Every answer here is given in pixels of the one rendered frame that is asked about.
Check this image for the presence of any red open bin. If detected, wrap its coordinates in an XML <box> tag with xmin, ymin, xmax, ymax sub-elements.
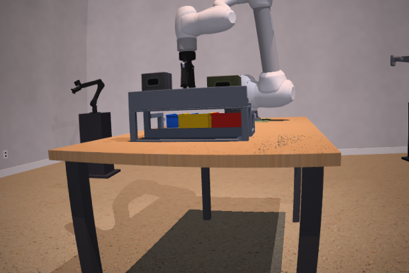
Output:
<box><xmin>211</xmin><ymin>113</ymin><xmax>242</xmax><ymax>128</ymax></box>

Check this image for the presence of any yellow open bin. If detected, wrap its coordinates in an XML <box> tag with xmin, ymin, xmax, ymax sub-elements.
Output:
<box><xmin>178</xmin><ymin>113</ymin><xmax>212</xmax><ymax>129</ymax></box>

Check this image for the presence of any blue bin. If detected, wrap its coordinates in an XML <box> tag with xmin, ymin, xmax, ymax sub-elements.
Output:
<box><xmin>166</xmin><ymin>114</ymin><xmax>179</xmax><ymax>128</ymax></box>

